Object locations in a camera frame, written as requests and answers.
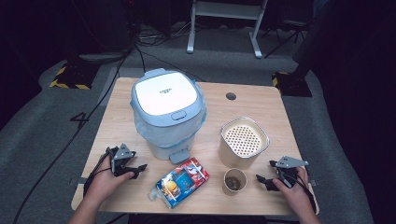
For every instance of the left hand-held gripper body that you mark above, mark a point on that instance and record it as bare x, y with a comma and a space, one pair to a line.
120, 161

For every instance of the person's right hand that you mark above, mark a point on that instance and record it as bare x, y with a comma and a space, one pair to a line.
297, 196

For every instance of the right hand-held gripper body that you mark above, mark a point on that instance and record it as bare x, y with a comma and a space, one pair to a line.
289, 165

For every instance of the white metal desk frame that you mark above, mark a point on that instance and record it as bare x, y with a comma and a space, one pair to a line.
224, 9

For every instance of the person's left hand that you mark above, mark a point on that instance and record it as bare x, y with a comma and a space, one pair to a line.
101, 186

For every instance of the white and blue trash can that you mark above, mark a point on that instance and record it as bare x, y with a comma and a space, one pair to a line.
165, 93

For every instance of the colourful snack packet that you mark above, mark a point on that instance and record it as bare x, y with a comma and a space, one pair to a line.
180, 183

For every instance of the grey tape strip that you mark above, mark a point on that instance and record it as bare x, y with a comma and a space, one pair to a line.
313, 183
77, 181

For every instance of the yellow and black striped base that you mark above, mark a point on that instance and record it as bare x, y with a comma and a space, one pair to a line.
292, 85
73, 76

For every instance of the beige container with perforated strainer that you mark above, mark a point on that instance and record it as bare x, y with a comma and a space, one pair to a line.
230, 155

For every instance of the brown paper cup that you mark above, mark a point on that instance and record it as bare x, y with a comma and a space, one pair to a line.
226, 188

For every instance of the dark tea bag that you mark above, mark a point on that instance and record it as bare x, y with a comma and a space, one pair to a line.
233, 183

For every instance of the dark round table grommet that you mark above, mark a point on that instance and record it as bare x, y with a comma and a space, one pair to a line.
231, 96

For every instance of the black tripod stand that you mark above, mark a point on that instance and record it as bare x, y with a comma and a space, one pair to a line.
289, 34

